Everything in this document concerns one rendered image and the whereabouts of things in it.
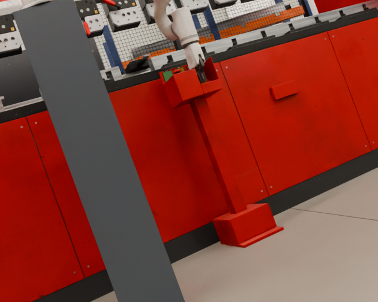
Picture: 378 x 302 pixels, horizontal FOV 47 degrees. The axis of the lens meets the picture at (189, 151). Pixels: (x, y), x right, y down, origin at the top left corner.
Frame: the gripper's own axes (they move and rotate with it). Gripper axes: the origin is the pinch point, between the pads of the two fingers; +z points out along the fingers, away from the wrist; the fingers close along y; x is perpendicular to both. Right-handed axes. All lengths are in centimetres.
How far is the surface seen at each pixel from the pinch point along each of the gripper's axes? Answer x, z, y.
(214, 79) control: 4.4, 2.8, 2.2
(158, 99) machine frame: -17.4, 2.4, -17.3
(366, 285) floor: -22, 66, 98
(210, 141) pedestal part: -7.5, 28.0, 3.5
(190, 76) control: -7.8, -1.4, 6.0
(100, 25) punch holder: -28, -41, -31
